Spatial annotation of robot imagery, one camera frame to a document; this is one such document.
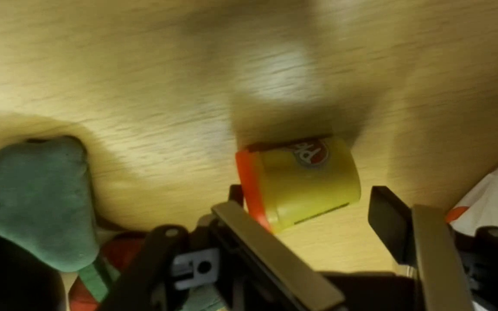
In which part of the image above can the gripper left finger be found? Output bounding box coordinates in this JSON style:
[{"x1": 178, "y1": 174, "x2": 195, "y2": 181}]
[{"x1": 100, "y1": 184, "x2": 347, "y2": 311}]

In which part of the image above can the yellow container with orange lid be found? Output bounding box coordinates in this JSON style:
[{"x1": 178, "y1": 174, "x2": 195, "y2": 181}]
[{"x1": 235, "y1": 136, "x2": 361, "y2": 234}]

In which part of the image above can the green plush toy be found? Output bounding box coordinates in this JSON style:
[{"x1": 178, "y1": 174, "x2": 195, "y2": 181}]
[{"x1": 0, "y1": 136, "x2": 226, "y2": 311}]

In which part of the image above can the white plastic bag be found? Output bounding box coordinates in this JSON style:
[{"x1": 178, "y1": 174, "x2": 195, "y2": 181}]
[{"x1": 445, "y1": 137, "x2": 498, "y2": 238}]

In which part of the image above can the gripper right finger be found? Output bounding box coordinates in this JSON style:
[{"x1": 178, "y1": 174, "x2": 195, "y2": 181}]
[{"x1": 368, "y1": 186, "x2": 498, "y2": 311}]

